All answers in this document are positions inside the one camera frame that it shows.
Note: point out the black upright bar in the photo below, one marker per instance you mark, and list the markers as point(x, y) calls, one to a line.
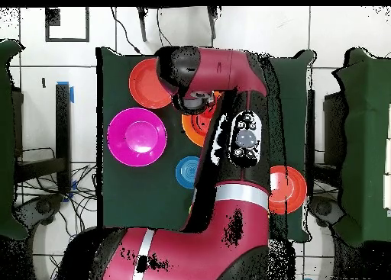
point(310, 124)

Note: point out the large pink bowl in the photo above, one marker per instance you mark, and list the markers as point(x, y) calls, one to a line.
point(136, 137)

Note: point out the green cloth covered table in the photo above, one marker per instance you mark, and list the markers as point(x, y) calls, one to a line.
point(7, 139)
point(366, 109)

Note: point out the large red bowl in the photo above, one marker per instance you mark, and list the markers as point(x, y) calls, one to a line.
point(145, 84)
point(293, 190)

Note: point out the black post with blue tape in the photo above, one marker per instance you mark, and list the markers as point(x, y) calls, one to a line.
point(62, 124)

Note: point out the small red bowl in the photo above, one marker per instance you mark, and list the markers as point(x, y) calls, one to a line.
point(200, 124)

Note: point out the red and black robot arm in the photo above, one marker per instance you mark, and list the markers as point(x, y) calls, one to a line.
point(213, 255)

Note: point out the black square frame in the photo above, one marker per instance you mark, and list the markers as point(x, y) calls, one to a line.
point(52, 17)

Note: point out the dark green table cloth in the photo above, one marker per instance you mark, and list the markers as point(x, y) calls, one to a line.
point(137, 200)

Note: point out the black stand leg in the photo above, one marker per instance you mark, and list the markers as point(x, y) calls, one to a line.
point(213, 23)
point(142, 26)

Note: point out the large orange bowl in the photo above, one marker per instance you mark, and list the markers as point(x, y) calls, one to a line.
point(192, 135)

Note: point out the red cup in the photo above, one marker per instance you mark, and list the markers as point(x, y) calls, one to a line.
point(210, 110)

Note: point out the black round device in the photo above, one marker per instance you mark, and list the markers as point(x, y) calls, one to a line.
point(42, 207)
point(323, 207)

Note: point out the blue bowl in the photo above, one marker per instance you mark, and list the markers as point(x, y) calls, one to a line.
point(186, 172)

